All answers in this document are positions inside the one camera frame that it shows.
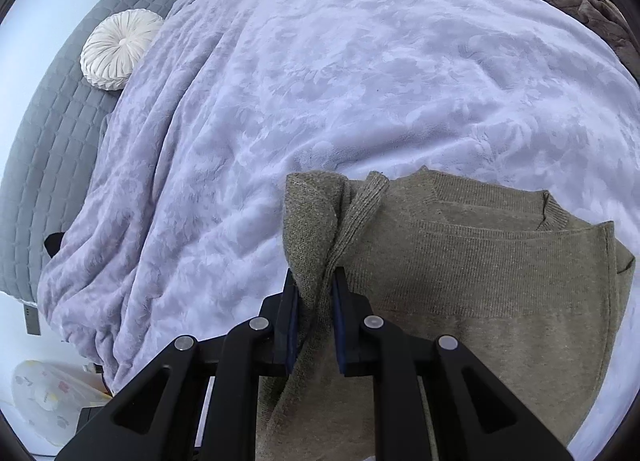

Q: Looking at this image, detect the olive brown knit sweater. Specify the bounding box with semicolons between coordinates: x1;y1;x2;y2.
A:
255;167;637;461

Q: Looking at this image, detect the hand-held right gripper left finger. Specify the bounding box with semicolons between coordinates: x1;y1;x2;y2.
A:
55;268;303;461

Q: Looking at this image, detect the white round pleated cushion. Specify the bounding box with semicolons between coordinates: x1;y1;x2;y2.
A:
80;10;166;92

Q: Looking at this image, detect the lavender fleece blanket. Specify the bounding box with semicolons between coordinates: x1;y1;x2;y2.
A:
37;0;640;447

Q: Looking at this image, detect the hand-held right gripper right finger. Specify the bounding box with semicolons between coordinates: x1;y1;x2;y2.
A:
332;266;576;461

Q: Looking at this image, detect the white printed plastic bag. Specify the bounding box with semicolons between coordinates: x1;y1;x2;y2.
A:
11;360;113;447

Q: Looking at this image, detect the grey quilted headboard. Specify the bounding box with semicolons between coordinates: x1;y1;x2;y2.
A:
0;0;193;304

